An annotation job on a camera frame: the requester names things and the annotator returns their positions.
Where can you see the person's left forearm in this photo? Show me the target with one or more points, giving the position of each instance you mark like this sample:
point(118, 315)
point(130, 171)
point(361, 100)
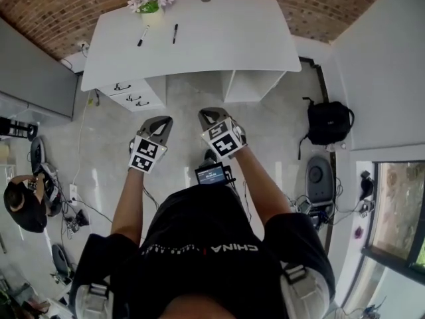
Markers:
point(127, 204)

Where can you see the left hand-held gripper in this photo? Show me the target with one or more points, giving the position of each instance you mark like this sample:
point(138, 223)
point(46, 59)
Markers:
point(146, 155)

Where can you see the black pen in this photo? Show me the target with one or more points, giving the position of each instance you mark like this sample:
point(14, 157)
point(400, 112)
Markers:
point(175, 33)

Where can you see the white power strip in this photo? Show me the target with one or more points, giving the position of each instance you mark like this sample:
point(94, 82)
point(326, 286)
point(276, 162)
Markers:
point(73, 193)

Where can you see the grey refrigerator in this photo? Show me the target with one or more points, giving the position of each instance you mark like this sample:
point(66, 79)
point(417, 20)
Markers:
point(33, 78)

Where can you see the potted pale flower plant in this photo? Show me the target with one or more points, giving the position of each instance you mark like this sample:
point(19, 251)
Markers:
point(152, 13)

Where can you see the white wall socket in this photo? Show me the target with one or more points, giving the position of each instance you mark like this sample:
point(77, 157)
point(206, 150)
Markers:
point(85, 46)

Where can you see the white desk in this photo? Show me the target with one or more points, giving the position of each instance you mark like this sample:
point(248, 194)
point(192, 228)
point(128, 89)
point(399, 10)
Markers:
point(216, 38)

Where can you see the black and white marker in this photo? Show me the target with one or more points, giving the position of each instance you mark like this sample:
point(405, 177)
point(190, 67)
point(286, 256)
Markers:
point(143, 36)

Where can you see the white drawer with key lock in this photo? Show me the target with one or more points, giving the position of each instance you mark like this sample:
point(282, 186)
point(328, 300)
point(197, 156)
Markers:
point(137, 85)

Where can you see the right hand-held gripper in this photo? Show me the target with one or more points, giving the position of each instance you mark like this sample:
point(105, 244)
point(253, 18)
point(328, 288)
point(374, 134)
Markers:
point(225, 141)

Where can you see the person's right black shoe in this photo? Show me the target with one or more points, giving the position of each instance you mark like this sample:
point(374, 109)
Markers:
point(210, 156)

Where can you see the dark framed window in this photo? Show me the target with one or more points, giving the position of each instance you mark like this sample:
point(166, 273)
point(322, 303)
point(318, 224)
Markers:
point(398, 211)

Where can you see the grey oval device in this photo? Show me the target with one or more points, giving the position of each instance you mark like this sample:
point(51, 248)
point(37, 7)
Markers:
point(318, 178)
point(36, 149)

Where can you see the person's black t-shirt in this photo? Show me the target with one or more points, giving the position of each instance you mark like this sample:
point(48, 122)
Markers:
point(206, 238)

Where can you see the person's right forearm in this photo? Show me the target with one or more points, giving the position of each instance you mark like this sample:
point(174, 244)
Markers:
point(262, 191)

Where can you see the small black screen device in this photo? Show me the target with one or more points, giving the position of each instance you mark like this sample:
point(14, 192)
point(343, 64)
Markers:
point(210, 174)

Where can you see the black backpack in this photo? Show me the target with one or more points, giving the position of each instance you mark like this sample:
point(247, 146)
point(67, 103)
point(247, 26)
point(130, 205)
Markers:
point(328, 121)

